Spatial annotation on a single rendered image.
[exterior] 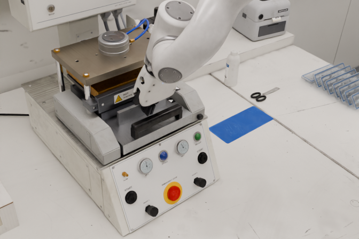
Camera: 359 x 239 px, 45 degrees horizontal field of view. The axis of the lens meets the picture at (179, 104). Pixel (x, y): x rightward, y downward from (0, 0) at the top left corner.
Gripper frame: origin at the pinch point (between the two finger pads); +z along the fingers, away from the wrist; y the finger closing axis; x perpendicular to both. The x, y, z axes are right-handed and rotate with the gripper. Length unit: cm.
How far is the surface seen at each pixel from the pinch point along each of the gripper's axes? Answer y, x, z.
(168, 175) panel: 0.1, -14.2, 13.2
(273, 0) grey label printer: 94, 33, 17
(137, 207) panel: -11.0, -16.8, 15.8
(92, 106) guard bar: -13.0, 5.5, -1.1
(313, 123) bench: 62, -21, 20
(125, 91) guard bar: -3.7, 5.6, -1.8
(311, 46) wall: 168, 34, 74
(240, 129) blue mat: 38.7, -8.6, 24.6
